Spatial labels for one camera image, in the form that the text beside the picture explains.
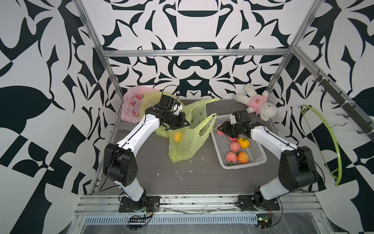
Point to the green hoop hanger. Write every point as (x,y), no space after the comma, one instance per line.
(325,139)

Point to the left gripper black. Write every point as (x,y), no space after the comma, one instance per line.
(181,120)

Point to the red peach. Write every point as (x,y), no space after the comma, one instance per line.
(219,131)

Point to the peach pink front left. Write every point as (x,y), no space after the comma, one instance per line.
(231,157)

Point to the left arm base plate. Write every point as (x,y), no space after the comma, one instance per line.
(145,204)

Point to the white plush bunny pink shirt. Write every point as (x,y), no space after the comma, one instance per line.
(257,103)

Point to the pink plastic bag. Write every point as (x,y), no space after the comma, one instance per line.
(132,103)

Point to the black wall hook rack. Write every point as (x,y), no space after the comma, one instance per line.
(352,109)

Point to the white plastic basket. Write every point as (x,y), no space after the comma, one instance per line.
(236,153)

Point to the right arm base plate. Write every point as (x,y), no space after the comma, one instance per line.
(257,202)

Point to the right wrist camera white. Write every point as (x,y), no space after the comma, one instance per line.
(233,119)

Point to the yellow orange fruit with leaf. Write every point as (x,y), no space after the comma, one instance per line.
(244,142)

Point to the green plastic bag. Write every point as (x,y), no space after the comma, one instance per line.
(149,100)
(195,135)

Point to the pink peach middle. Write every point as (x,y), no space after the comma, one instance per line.
(235,147)

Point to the orange peach front right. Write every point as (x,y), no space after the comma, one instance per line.
(243,158)

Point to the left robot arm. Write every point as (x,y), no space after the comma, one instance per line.
(120,163)

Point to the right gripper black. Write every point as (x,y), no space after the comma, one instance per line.
(225,128)

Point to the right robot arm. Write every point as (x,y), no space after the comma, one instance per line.
(297,167)

